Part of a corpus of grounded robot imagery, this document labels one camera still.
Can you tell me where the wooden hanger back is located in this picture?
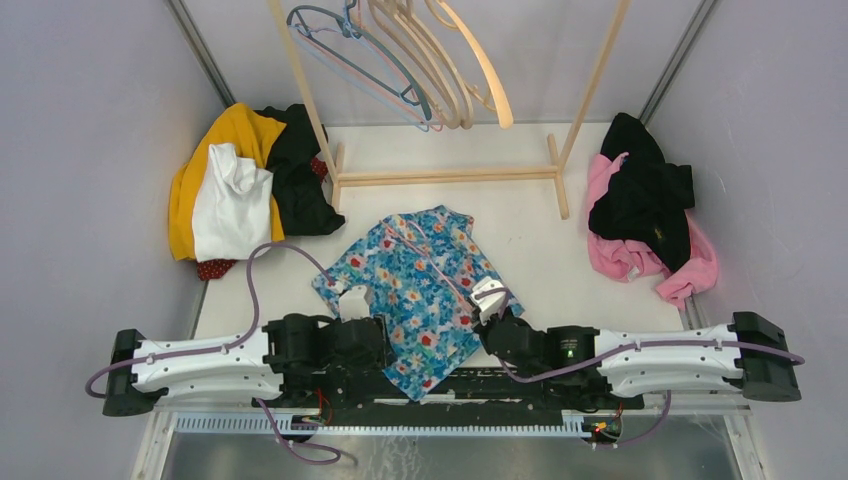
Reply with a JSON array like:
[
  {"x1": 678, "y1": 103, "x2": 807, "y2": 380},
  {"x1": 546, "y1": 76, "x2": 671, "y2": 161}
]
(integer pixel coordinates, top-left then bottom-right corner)
[{"x1": 365, "y1": 1, "x2": 473, "y2": 129}]

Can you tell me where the wooden hanger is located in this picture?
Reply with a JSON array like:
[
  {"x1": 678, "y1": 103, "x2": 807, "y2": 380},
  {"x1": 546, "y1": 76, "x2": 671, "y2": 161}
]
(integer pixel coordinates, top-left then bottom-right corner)
[
  {"x1": 365, "y1": 1, "x2": 473, "y2": 129},
  {"x1": 425, "y1": 0, "x2": 514, "y2": 129},
  {"x1": 368, "y1": 1, "x2": 513, "y2": 129}
]

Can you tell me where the blue floral skirt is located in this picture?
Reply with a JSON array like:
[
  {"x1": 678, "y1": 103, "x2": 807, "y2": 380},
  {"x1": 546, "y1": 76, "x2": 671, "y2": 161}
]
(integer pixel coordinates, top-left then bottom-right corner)
[{"x1": 311, "y1": 205, "x2": 500, "y2": 401}]

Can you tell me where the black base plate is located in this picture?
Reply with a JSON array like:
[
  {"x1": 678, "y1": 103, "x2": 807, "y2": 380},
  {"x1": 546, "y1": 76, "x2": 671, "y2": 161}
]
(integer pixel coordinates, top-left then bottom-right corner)
[{"x1": 266, "y1": 368, "x2": 645, "y2": 427}]

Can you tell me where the yellow garment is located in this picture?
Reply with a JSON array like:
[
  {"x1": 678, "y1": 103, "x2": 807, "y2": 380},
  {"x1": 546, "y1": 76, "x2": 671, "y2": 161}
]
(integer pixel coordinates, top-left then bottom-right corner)
[{"x1": 167, "y1": 103, "x2": 287, "y2": 261}]

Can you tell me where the wooden hanger middle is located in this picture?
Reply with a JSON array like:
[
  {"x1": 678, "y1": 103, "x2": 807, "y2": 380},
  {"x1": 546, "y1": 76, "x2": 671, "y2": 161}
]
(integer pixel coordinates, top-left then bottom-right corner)
[{"x1": 368, "y1": 1, "x2": 513, "y2": 129}]

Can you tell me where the pink garment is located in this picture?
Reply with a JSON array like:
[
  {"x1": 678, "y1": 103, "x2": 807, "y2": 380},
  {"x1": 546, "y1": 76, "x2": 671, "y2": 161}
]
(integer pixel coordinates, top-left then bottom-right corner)
[{"x1": 586, "y1": 154, "x2": 719, "y2": 309}]

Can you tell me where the wooden hanger front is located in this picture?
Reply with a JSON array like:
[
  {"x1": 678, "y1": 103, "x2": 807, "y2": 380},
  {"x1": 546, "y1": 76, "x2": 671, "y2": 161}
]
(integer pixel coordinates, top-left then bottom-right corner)
[{"x1": 425, "y1": 0, "x2": 514, "y2": 129}]

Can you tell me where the white slotted cable duct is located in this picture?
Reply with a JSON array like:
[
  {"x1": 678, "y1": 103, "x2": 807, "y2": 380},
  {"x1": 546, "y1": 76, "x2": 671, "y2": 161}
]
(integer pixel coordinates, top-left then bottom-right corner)
[{"x1": 174, "y1": 412, "x2": 590, "y2": 439}]

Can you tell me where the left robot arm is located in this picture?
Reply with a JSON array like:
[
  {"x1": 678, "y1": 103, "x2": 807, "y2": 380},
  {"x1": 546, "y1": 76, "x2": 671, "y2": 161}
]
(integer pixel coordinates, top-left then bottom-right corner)
[{"x1": 102, "y1": 314, "x2": 396, "y2": 417}]

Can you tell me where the black garment pile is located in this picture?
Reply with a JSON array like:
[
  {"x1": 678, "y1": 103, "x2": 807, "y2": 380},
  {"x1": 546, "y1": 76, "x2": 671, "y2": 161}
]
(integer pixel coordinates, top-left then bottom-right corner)
[
  {"x1": 257, "y1": 104, "x2": 345, "y2": 237},
  {"x1": 588, "y1": 112, "x2": 696, "y2": 272}
]

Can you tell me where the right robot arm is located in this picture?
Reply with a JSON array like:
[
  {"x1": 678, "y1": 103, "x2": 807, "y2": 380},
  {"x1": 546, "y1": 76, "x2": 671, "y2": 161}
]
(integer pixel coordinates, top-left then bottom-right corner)
[{"x1": 474, "y1": 310, "x2": 804, "y2": 408}]

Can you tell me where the red dotted garment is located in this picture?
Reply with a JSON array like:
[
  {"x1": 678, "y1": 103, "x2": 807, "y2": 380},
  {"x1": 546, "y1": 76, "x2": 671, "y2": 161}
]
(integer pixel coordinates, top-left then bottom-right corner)
[{"x1": 195, "y1": 259, "x2": 237, "y2": 282}]

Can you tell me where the black garment left pile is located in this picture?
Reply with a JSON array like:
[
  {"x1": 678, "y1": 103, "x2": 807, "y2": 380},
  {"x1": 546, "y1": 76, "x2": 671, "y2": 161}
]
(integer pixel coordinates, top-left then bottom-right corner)
[{"x1": 257, "y1": 104, "x2": 345, "y2": 237}]

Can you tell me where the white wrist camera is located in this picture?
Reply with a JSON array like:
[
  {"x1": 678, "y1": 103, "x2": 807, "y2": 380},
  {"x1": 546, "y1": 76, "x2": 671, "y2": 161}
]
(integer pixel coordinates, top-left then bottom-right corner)
[
  {"x1": 468, "y1": 277, "x2": 511, "y2": 325},
  {"x1": 338, "y1": 285, "x2": 373, "y2": 322}
]

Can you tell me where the light blue plastic hanger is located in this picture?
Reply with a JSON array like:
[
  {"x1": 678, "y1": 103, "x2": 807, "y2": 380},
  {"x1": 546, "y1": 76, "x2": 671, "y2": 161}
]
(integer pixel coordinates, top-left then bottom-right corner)
[{"x1": 288, "y1": 9, "x2": 431, "y2": 132}]

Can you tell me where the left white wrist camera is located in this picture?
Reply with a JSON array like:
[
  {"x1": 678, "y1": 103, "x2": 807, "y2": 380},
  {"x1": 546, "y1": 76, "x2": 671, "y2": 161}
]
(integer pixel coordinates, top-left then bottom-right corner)
[{"x1": 338, "y1": 285, "x2": 373, "y2": 322}]

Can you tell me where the black garment right pile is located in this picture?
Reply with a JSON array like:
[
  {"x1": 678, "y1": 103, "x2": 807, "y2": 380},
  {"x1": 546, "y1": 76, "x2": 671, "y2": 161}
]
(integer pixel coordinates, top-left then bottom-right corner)
[{"x1": 588, "y1": 112, "x2": 696, "y2": 272}]

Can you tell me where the white garment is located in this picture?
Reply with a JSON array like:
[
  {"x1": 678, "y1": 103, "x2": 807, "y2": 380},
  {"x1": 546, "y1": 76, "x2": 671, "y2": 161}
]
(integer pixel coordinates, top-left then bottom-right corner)
[{"x1": 192, "y1": 143, "x2": 273, "y2": 262}]

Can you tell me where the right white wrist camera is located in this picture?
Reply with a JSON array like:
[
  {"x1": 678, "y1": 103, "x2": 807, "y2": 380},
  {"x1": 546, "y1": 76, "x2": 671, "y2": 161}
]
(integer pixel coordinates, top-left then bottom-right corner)
[{"x1": 468, "y1": 277, "x2": 511, "y2": 325}]

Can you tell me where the wooden clothes rack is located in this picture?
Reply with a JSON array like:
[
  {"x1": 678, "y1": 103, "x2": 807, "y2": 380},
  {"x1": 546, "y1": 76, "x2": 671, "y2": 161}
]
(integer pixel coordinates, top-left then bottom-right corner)
[{"x1": 267, "y1": 0, "x2": 631, "y2": 219}]

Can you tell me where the pink plastic hanger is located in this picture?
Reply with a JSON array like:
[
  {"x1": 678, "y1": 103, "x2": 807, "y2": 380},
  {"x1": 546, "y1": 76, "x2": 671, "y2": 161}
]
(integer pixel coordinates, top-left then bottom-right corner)
[
  {"x1": 380, "y1": 220, "x2": 473, "y2": 313},
  {"x1": 288, "y1": 19, "x2": 444, "y2": 133}
]

